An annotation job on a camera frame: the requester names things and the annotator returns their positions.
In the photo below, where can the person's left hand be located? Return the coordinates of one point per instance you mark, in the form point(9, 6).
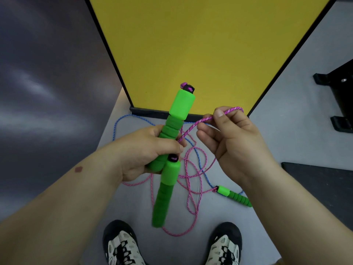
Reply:
point(138, 151)

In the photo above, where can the person's right hand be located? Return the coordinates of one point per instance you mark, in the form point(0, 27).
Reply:
point(242, 151)

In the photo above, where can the person's right thumb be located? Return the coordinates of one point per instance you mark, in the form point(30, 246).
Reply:
point(220, 120)

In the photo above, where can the person's left thumb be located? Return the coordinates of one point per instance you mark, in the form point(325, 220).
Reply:
point(171, 146)

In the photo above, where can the person's left forearm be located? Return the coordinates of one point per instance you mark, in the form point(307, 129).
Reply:
point(60, 212)

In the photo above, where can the person's right forearm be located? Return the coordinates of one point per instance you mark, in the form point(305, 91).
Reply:
point(297, 218)

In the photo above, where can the person's left black white shoe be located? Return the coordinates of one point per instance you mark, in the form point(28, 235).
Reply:
point(122, 248)

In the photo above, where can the person's black white shoe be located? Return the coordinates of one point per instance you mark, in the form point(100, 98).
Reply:
point(122, 248)
point(224, 245)

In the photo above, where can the person's right black white shoe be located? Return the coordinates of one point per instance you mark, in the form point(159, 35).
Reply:
point(224, 245)

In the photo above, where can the black floor mat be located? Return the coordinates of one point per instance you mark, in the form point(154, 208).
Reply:
point(322, 182)

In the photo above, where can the black metal stand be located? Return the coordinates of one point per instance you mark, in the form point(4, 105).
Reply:
point(342, 93)

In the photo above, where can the yellow board with black frame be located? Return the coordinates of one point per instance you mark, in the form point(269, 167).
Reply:
point(209, 49)

